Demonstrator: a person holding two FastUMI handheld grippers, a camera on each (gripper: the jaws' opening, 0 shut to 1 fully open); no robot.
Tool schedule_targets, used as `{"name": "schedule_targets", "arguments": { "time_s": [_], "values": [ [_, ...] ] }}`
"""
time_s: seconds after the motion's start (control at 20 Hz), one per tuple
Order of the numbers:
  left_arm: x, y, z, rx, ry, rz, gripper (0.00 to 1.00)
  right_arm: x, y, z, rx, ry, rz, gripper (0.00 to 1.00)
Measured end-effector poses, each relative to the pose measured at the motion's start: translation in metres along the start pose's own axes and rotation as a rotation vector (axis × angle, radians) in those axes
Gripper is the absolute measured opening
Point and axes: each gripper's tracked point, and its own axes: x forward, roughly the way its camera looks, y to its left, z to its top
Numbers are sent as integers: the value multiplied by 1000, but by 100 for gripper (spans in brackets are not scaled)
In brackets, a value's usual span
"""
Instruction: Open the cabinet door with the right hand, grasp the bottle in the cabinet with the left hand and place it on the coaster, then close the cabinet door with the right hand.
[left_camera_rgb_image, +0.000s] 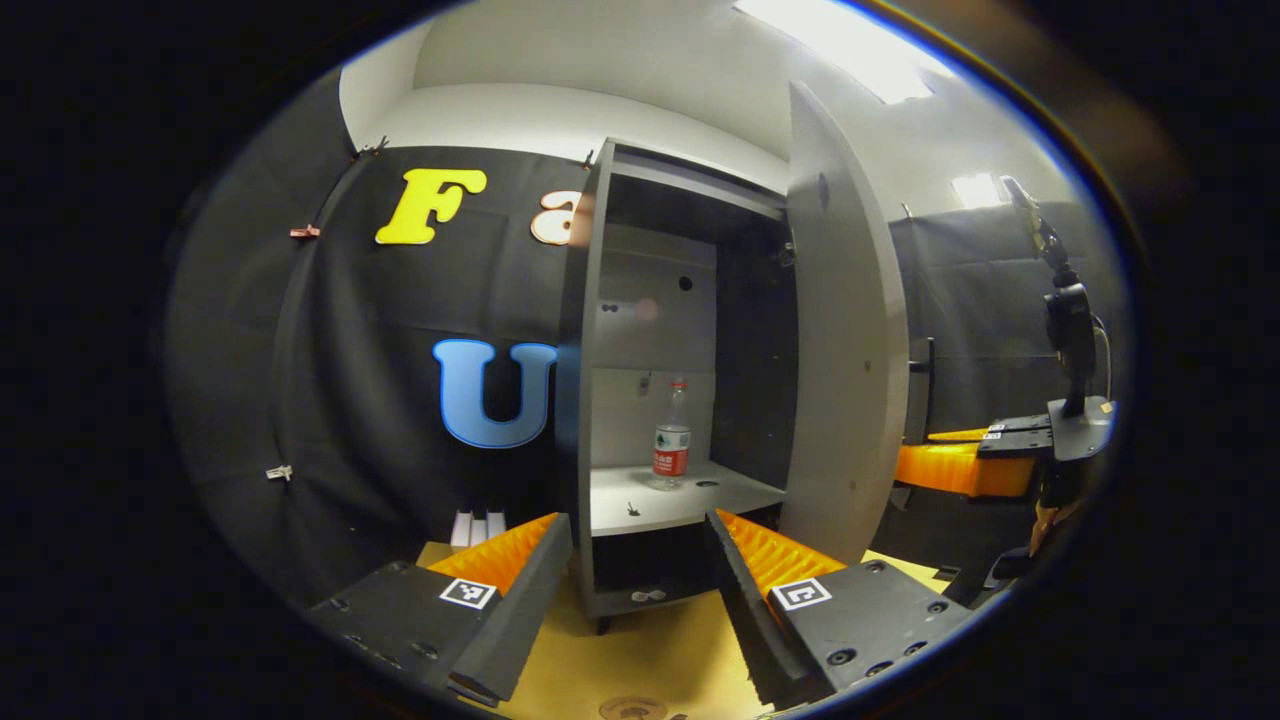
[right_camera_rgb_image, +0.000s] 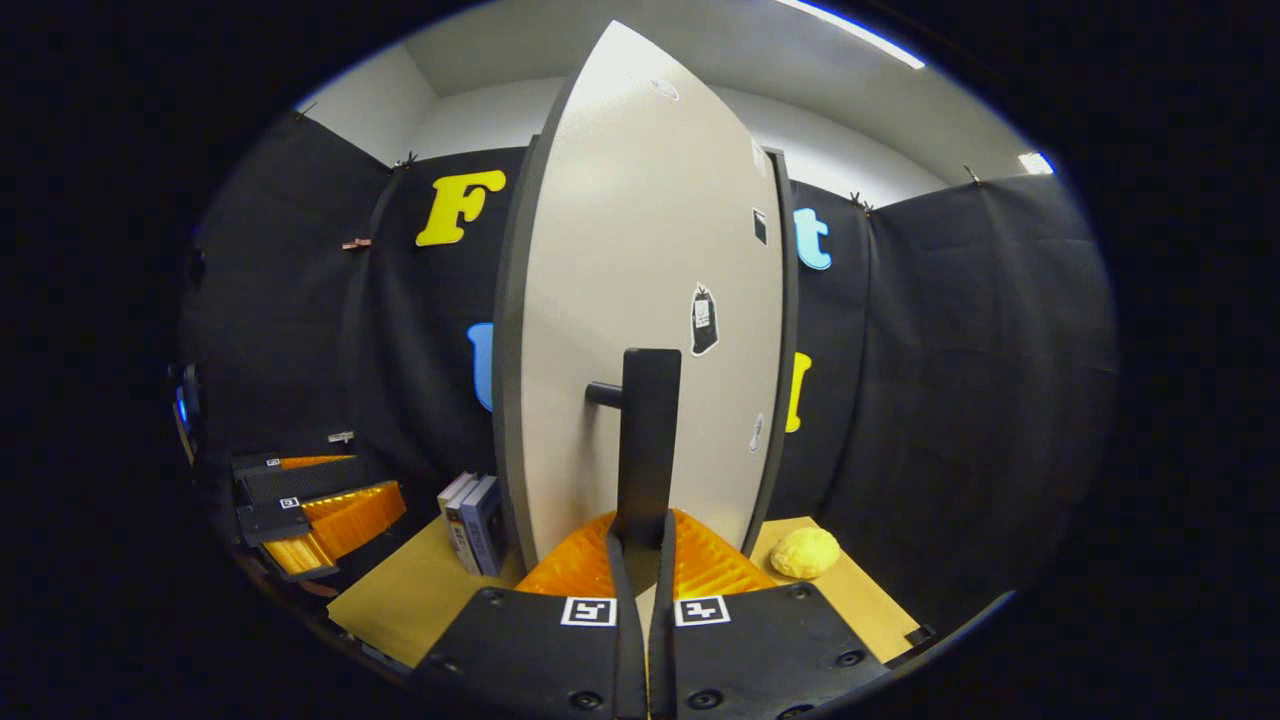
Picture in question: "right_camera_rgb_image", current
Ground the dark grey cabinet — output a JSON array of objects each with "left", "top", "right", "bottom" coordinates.
[{"left": 745, "top": 145, "right": 803, "bottom": 559}]

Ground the black backdrop cloth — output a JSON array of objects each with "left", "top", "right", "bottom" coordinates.
[{"left": 180, "top": 105, "right": 1119, "bottom": 641}]

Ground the beige cabinet door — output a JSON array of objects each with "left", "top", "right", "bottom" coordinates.
[{"left": 492, "top": 20, "right": 786, "bottom": 571}]

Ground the yellow lumpy ball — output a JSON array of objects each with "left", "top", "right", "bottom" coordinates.
[{"left": 770, "top": 527, "right": 841, "bottom": 579}]

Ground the long ceiling light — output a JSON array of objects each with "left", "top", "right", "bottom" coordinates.
[{"left": 775, "top": 0, "right": 926, "bottom": 71}]

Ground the black door handle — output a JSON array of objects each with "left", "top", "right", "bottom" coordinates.
[{"left": 585, "top": 348, "right": 683, "bottom": 549}]

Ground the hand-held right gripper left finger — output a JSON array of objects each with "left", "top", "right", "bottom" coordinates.
[{"left": 415, "top": 510, "right": 649, "bottom": 720}]

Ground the lavender spine book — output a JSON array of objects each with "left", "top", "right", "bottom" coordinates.
[{"left": 466, "top": 475, "right": 508, "bottom": 578}]

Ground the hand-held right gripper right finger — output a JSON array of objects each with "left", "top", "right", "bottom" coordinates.
[{"left": 650, "top": 508, "right": 891, "bottom": 720}]

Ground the white orange spine book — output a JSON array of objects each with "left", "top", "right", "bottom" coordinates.
[{"left": 445, "top": 478, "right": 488, "bottom": 578}]

